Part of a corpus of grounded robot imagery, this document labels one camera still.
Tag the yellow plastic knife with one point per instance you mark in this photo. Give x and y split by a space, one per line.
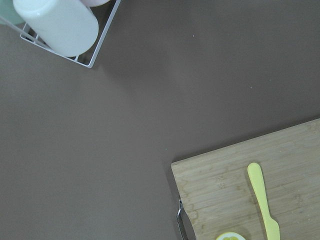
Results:
256 178

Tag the metal board handle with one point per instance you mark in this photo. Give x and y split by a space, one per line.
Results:
179 220

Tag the mint plastic cup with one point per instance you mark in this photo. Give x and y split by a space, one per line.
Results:
8 12

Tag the bamboo cutting board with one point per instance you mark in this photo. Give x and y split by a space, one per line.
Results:
218 197

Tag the white plastic cup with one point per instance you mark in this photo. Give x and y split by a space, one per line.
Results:
68 27

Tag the lemon slices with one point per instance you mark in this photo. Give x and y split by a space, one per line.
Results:
230 236

